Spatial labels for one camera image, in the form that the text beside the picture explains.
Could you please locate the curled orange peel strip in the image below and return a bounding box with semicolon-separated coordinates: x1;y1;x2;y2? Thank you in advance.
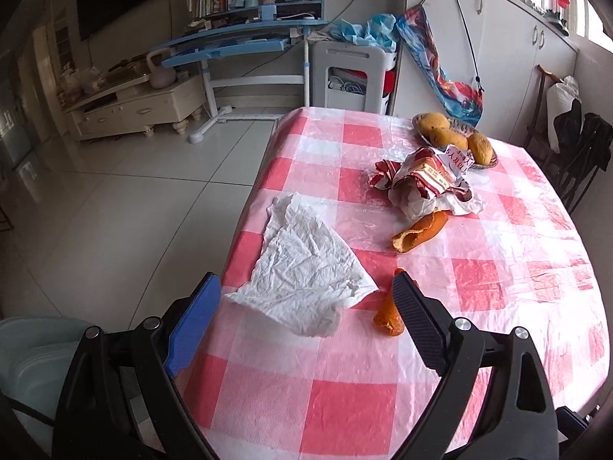
391;211;448;253

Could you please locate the red white snack wrapper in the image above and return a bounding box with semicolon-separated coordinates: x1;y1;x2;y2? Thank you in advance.
369;145;485;223

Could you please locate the pink checkered tablecloth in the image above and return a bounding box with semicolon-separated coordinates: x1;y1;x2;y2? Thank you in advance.
177;108;610;459

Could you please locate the small orange peel piece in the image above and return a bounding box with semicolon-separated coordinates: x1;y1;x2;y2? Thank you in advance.
373;287;405;337

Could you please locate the crumpled white tissue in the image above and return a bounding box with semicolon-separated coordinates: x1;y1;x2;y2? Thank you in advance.
229;193;378;337

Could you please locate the right yellow mango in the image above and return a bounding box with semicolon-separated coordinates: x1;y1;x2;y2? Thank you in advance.
467;131;493;165

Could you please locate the yellow mango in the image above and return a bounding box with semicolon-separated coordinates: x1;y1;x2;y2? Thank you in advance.
428;128;469;151
413;112;450;137
467;131;493;165

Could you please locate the wooden chair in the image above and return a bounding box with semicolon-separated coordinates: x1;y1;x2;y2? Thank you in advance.
523;64;561;153

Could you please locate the middle yellow mango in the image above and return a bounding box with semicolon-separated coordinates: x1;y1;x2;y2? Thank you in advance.
428;128;469;151

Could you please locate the cream tv stand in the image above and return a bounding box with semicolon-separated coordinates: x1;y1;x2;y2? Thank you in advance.
63;77;205;141

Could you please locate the left yellow mango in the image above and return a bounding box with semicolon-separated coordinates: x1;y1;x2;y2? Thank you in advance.
413;112;450;137

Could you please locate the colourful hanging bag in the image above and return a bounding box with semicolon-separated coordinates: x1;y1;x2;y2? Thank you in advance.
395;0;484;128

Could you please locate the pink kettlebell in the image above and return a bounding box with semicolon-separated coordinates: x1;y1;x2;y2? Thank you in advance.
146;48;177;89

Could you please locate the white cabinet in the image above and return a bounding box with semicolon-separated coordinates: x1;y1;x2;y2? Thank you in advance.
400;0;578;145

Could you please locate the blue study desk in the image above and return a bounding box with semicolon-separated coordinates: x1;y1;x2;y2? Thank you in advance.
152;0;328;145

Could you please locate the white plastic stool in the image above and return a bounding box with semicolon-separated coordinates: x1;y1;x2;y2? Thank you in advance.
311;41;397;114

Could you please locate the blue plastic bag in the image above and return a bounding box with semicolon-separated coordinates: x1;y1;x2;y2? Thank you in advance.
328;13;398;53

